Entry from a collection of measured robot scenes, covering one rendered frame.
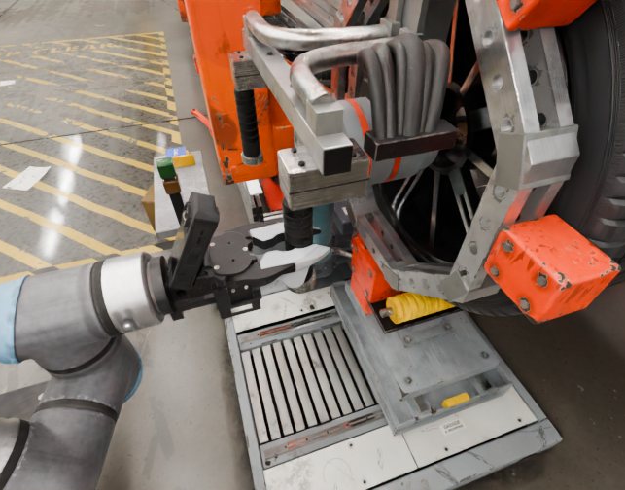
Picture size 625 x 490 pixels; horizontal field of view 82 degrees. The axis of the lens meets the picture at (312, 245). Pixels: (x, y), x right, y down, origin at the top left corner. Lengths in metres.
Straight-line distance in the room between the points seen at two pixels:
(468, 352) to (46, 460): 0.96
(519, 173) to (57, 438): 0.55
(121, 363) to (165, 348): 0.86
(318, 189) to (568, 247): 0.27
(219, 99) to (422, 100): 0.68
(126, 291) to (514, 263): 0.42
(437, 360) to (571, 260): 0.70
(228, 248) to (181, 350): 0.97
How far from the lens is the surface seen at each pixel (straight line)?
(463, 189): 0.66
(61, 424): 0.52
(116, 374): 0.55
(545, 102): 0.45
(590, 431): 1.46
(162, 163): 0.99
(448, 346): 1.13
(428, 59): 0.40
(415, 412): 1.08
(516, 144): 0.41
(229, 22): 0.94
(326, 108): 0.35
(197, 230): 0.38
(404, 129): 0.37
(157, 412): 1.31
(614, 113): 0.46
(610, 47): 0.47
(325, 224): 0.80
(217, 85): 0.98
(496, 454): 1.21
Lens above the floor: 1.15
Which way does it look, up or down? 45 degrees down
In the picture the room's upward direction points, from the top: straight up
